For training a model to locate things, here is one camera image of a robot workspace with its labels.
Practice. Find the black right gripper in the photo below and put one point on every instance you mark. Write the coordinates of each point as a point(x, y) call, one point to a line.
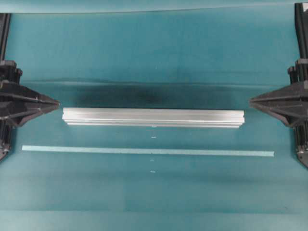
point(288, 115)

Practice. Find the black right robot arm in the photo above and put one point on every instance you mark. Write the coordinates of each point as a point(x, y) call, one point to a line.
point(290, 103)

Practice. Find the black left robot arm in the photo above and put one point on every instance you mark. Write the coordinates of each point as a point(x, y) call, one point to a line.
point(18, 104)

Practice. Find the silver aluminium extrusion rail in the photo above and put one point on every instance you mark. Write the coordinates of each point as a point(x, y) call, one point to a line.
point(190, 118)

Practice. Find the light green tape strip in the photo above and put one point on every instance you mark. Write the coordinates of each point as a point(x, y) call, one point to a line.
point(36, 148)

